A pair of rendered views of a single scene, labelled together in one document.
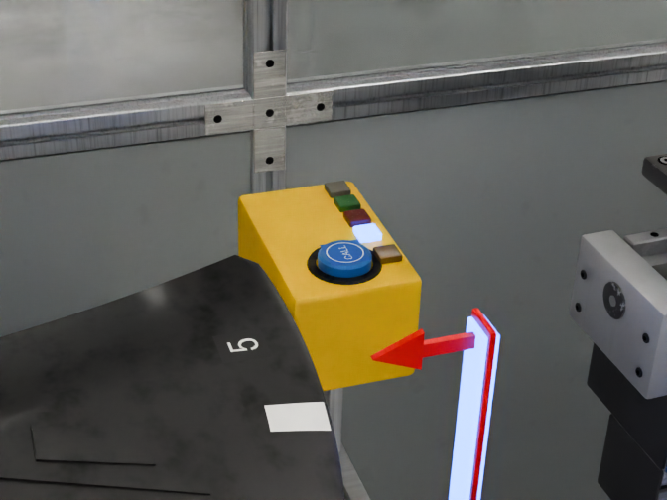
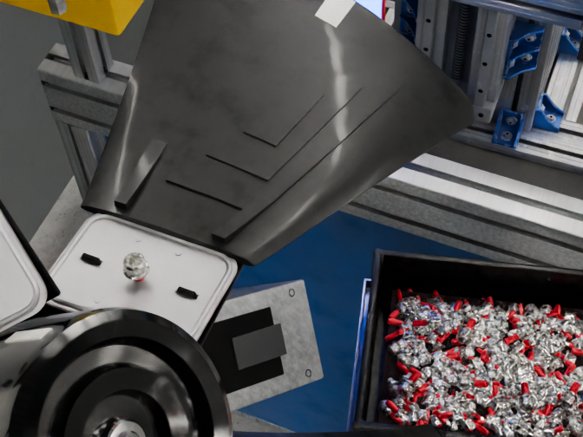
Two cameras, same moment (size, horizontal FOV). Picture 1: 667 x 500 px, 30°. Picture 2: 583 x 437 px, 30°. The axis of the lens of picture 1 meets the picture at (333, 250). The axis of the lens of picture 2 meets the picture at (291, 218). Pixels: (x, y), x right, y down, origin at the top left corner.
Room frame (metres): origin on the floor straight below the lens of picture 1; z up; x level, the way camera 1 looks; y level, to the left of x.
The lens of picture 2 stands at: (0.15, 0.40, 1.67)
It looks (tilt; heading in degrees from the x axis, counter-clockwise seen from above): 55 degrees down; 316
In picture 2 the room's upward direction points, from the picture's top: 4 degrees counter-clockwise
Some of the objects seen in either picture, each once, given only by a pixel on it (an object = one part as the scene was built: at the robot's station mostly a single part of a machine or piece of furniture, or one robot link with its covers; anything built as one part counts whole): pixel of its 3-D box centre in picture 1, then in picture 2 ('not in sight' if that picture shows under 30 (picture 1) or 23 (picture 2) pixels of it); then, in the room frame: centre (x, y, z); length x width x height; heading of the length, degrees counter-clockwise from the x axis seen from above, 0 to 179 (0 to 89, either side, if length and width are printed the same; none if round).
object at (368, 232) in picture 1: (367, 232); not in sight; (0.82, -0.03, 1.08); 0.02 x 0.02 x 0.01; 20
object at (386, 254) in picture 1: (387, 254); not in sight; (0.79, -0.04, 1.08); 0.02 x 0.02 x 0.01; 20
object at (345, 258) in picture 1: (344, 260); not in sight; (0.78, -0.01, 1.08); 0.04 x 0.04 x 0.02
